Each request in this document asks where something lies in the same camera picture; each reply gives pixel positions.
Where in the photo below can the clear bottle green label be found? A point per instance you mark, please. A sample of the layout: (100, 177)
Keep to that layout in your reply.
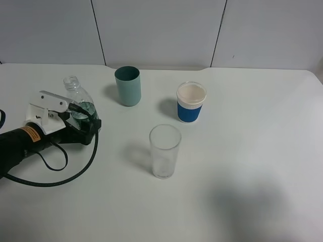
(77, 93)

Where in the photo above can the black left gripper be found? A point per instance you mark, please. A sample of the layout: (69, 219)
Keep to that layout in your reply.
(77, 131)

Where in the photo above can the tall clear drinking glass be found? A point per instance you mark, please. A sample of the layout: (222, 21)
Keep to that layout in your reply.
(164, 141)

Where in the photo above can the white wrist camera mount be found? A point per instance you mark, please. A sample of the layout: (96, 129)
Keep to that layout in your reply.
(43, 110)

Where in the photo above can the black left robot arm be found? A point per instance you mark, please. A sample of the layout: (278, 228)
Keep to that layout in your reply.
(23, 142)

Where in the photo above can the teal green plastic cup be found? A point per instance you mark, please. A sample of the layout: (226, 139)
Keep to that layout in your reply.
(129, 85)

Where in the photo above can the white cup blue sleeve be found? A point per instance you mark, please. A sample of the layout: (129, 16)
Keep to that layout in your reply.
(190, 99)

